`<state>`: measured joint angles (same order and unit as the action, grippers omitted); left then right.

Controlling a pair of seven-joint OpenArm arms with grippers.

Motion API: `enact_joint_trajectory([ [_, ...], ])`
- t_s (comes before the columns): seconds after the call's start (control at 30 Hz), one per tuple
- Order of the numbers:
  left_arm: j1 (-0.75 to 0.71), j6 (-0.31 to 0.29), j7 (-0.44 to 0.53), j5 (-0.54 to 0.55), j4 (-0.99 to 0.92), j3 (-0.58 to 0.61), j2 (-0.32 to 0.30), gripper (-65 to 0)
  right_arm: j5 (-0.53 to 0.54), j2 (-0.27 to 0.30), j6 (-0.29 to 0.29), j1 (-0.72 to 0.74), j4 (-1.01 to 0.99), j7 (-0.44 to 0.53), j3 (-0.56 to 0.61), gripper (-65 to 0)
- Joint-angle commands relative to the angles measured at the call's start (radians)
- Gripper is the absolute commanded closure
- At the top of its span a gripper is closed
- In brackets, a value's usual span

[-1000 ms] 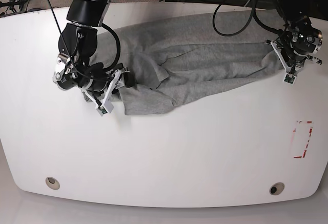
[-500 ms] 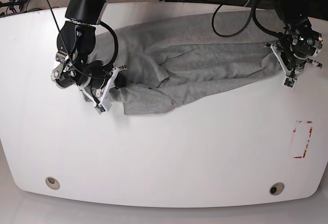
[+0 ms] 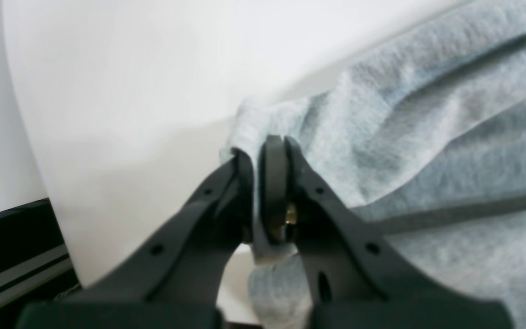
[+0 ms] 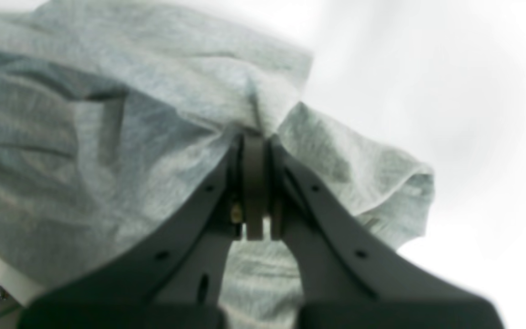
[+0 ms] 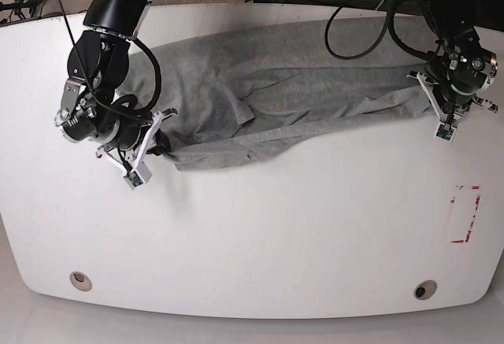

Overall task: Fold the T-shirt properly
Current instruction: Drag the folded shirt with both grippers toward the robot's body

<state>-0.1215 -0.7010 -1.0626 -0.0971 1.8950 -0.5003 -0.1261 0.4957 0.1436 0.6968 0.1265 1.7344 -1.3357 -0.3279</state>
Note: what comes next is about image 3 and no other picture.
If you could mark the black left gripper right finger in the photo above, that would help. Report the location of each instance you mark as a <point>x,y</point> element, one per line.
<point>357,280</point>

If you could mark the white aluminium rail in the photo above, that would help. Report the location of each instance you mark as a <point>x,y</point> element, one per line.
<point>35,265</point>

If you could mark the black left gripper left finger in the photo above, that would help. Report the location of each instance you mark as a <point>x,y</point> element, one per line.
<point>172,280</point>

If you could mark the grey T-shirt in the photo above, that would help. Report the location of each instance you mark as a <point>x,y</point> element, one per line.
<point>425,138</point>

